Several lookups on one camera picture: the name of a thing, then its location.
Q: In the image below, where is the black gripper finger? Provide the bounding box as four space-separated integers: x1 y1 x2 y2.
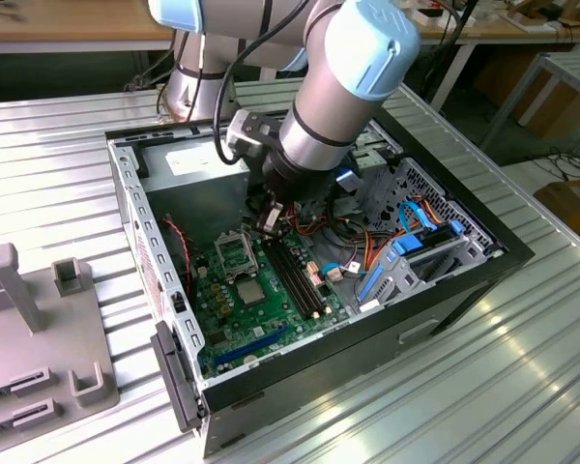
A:
255 191 286 240

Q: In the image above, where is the CPU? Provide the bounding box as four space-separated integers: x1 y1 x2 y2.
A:
235 278 266 306

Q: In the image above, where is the black RAM slot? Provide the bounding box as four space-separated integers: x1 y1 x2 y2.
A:
279 237 323 312
274 239 318 314
268 240 312 317
262 240 306 319

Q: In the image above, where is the metal socket cover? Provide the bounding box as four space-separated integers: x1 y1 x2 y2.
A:
211 233 261 283

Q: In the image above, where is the grey power supply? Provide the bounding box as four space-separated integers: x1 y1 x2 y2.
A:
136 133 251 253

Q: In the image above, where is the black case fan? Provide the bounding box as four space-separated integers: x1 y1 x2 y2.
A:
159 217 197 297

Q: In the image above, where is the green motherboard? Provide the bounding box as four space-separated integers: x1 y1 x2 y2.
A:
189 230 353 382

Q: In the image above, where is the blue expansion slot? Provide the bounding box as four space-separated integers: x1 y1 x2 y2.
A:
211 323 292 369

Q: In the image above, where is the blue disk carrier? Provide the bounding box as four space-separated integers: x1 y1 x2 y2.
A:
389 219 466 260

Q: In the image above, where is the grey disk bay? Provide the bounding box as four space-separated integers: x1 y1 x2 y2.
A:
350 226 497 321

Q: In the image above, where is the black PC case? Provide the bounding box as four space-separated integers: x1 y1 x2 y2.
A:
103 100 537 460

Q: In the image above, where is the black plastic case panel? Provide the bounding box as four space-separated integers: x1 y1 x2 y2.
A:
148 318 208 435

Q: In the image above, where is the white flat box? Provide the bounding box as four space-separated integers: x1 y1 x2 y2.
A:
418 5 476 29

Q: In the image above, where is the grey parts rack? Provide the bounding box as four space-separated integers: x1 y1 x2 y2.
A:
0 243 122 436

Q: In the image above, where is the large brown cardboard box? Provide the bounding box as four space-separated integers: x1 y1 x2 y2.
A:
473 47 580 141

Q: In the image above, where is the flat cardboard piece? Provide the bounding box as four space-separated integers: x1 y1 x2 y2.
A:
500 7 565 34

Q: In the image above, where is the wooden workbench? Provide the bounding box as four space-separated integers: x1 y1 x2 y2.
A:
0 0 580 115

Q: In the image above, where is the small brown cardboard box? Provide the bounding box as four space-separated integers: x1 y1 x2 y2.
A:
534 177 580 252

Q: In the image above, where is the orange yellow wire bundle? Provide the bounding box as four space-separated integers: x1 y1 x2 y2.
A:
241 192 449 284

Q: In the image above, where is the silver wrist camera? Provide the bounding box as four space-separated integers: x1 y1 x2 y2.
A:
334 167 360 193
225 108 284 160

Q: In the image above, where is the red black twisted wire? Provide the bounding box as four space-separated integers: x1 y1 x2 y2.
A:
160 217 195 297

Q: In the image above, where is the black camera cable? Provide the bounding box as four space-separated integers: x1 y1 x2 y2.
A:
212 0 315 166

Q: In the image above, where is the blue carrier rail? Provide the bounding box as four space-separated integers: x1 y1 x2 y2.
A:
356 263 387 303

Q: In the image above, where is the blue SATA cable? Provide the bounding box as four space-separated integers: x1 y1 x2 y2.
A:
395 199 440 239

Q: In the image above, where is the thin cable with metal plug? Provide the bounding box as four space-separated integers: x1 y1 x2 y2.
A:
124 28 178 122

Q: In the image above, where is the grey metal frame table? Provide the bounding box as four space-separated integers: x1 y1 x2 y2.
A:
478 50 580 160

